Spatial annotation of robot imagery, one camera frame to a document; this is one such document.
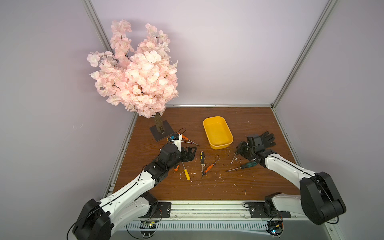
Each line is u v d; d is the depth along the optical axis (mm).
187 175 835
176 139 699
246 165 869
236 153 875
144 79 578
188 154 709
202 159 898
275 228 696
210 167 873
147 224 715
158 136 1034
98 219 392
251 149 682
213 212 731
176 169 853
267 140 978
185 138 1000
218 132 1038
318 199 407
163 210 730
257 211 726
